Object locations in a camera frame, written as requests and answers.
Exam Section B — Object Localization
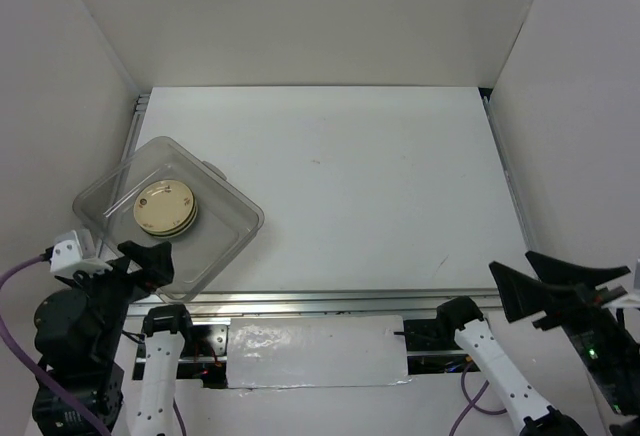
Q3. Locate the cream plate with flowers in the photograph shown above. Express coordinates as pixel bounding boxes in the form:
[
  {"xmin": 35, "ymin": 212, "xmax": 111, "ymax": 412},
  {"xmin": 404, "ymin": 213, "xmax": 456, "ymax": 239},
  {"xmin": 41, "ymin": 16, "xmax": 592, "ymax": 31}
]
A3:
[{"xmin": 133, "ymin": 179, "xmax": 196, "ymax": 232}]

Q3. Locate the yellow brown patterned plate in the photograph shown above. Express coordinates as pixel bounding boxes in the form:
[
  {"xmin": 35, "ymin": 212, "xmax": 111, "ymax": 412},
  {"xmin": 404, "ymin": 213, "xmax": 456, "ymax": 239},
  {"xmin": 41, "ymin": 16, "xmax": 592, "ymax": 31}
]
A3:
[{"xmin": 146, "ymin": 201, "xmax": 199, "ymax": 239}]

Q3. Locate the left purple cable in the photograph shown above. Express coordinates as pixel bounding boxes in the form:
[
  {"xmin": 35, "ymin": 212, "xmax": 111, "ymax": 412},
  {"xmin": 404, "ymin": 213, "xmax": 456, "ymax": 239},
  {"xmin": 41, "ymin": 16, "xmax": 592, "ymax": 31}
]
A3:
[{"xmin": 0, "ymin": 254, "xmax": 184, "ymax": 436}]

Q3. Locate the clear plastic bin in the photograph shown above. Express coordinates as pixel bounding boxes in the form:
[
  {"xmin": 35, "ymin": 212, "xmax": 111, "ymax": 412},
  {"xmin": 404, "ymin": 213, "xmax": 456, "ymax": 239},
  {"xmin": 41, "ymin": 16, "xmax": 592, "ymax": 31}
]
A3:
[{"xmin": 72, "ymin": 137, "xmax": 264, "ymax": 303}]

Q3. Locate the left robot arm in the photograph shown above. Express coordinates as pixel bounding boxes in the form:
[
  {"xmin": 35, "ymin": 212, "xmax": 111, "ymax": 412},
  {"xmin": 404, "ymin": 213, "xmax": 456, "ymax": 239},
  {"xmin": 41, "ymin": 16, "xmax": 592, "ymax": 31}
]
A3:
[{"xmin": 32, "ymin": 240, "xmax": 198, "ymax": 435}]

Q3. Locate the white taped cover panel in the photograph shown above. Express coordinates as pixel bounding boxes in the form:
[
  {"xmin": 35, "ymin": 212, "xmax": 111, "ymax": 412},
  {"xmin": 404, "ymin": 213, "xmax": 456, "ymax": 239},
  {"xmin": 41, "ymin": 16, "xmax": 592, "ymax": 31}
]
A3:
[{"xmin": 226, "ymin": 315, "xmax": 409, "ymax": 389}]

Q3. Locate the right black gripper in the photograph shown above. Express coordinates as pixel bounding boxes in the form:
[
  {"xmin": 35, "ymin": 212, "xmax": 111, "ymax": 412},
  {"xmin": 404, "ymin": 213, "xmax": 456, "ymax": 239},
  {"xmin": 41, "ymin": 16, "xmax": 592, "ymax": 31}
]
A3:
[{"xmin": 487, "ymin": 243, "xmax": 640, "ymax": 405}]

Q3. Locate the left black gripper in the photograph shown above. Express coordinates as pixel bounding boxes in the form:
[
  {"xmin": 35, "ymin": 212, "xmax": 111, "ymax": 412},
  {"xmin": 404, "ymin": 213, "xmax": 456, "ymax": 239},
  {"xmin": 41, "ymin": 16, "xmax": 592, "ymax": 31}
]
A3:
[{"xmin": 63, "ymin": 237, "xmax": 175, "ymax": 354}]

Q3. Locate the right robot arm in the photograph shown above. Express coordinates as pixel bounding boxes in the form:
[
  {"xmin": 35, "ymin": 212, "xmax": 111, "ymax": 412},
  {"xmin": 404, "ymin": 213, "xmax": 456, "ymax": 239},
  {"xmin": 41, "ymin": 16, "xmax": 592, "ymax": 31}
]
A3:
[{"xmin": 435, "ymin": 251, "xmax": 639, "ymax": 435}]

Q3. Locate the aluminium frame rail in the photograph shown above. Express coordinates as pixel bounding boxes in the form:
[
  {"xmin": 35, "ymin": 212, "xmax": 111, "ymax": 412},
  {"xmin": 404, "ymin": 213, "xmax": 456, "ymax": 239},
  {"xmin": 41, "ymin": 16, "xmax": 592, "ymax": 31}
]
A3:
[{"xmin": 127, "ymin": 290, "xmax": 501, "ymax": 315}]

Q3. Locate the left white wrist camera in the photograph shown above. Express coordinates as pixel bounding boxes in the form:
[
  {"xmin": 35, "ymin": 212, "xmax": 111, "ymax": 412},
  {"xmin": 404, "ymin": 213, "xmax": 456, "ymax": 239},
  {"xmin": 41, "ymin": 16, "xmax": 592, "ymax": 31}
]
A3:
[{"xmin": 49, "ymin": 229, "xmax": 112, "ymax": 278}]

